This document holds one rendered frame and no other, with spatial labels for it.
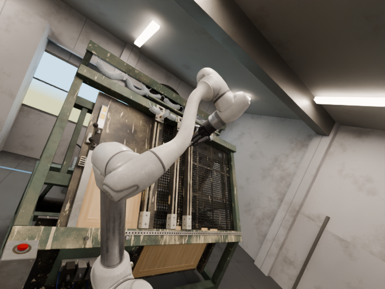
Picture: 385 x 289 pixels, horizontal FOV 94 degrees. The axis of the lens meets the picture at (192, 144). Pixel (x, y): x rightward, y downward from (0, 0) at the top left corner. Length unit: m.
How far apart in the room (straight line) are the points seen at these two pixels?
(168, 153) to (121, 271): 0.60
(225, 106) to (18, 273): 1.20
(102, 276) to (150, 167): 0.58
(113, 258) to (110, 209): 0.25
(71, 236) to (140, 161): 0.95
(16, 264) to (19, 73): 3.54
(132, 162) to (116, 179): 0.07
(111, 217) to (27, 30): 3.92
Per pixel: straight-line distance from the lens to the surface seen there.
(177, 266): 2.52
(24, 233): 1.42
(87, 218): 1.50
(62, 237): 1.45
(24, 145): 5.02
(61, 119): 1.58
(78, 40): 4.87
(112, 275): 1.02
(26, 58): 4.35
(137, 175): 0.58
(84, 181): 1.49
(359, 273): 3.88
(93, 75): 1.80
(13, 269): 1.24
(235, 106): 0.87
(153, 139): 1.80
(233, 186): 2.64
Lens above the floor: 1.72
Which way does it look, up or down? 1 degrees down
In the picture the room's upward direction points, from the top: 24 degrees clockwise
